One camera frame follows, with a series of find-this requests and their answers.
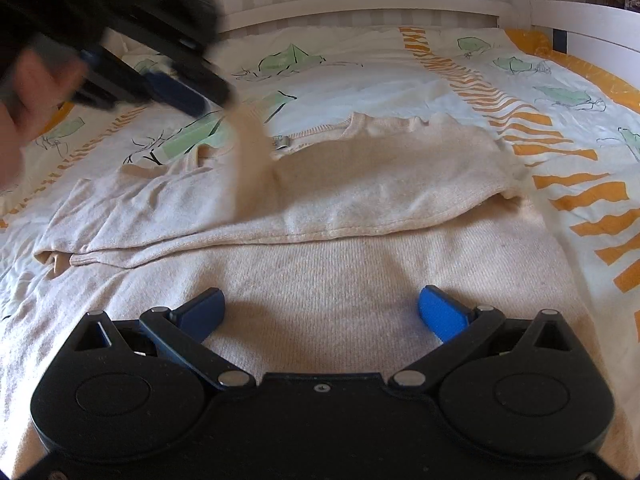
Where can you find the beige knit sweater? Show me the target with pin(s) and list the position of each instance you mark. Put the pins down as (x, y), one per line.
(325, 270)

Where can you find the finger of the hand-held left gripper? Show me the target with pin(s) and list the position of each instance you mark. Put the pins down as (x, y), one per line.
(175, 94)
(210, 82)

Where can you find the printed white bed cover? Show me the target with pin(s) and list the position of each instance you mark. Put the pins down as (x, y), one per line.
(350, 75)

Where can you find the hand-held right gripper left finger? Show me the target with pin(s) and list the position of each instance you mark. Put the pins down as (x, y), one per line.
(204, 311)

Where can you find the person's left hand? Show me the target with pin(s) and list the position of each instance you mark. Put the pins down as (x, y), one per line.
(30, 110)

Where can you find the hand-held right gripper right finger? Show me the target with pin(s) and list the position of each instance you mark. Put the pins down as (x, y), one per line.
(440, 312)

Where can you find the white bed frame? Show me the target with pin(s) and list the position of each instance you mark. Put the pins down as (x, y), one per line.
(380, 7)

